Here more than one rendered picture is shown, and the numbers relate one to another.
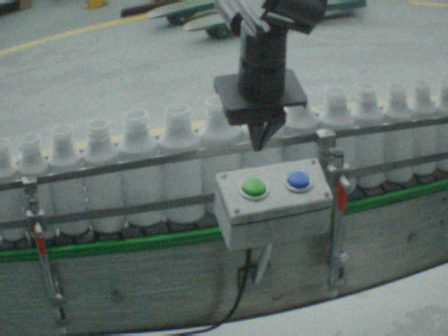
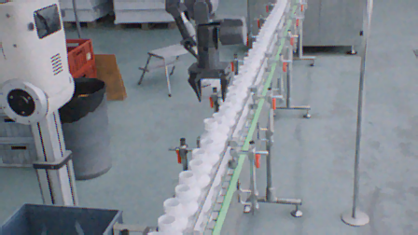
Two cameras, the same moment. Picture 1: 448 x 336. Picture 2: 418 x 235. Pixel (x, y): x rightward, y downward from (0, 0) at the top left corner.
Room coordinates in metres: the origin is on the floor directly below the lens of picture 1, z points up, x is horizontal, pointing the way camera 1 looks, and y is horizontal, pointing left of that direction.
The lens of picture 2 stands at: (2.24, -1.72, 1.73)
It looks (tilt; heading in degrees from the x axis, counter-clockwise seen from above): 23 degrees down; 118
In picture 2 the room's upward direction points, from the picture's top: 4 degrees counter-clockwise
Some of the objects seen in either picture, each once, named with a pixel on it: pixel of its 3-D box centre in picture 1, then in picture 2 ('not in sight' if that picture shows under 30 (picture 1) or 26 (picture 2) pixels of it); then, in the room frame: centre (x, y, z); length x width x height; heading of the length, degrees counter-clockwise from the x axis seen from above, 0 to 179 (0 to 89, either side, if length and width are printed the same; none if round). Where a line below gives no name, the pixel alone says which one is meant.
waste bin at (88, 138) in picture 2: not in sight; (80, 129); (-0.10, 0.73, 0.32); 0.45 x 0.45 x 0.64
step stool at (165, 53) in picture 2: not in sight; (168, 66); (-0.48, 2.58, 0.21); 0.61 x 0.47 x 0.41; 157
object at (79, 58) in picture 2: not in sight; (60, 59); (-0.96, 1.52, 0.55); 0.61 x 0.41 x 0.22; 106
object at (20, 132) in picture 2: not in sight; (32, 111); (-0.69, 0.86, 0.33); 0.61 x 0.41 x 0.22; 110
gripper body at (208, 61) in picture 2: not in sight; (208, 58); (1.68, -0.63, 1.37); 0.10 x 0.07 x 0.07; 14
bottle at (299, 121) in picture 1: (300, 143); (243, 92); (1.55, -0.11, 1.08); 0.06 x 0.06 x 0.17
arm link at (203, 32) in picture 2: not in sight; (209, 34); (1.69, -0.63, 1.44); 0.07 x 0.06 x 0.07; 14
